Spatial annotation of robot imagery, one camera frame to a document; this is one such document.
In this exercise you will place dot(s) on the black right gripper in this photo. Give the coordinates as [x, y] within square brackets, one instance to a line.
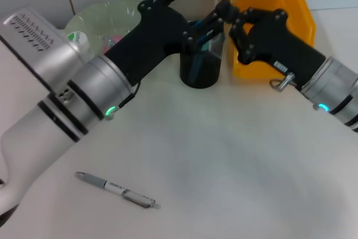
[274, 40]

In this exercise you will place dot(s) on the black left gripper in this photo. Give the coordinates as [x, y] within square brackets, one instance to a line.
[153, 40]

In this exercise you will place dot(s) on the blue scissors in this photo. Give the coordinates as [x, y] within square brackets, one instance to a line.
[200, 57]

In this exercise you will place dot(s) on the pink peach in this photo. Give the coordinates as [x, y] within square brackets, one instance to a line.
[116, 39]

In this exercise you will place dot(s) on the clear water bottle green label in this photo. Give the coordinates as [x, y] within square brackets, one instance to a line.
[79, 40]

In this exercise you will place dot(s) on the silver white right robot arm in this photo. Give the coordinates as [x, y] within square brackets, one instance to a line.
[332, 88]

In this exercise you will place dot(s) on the black mesh pen holder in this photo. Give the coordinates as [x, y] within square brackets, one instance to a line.
[200, 76]

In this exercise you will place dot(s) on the green glass fruit plate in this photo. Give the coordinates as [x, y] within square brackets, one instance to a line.
[106, 18]

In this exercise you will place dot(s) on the grey white pen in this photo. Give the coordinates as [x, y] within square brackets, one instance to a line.
[112, 187]

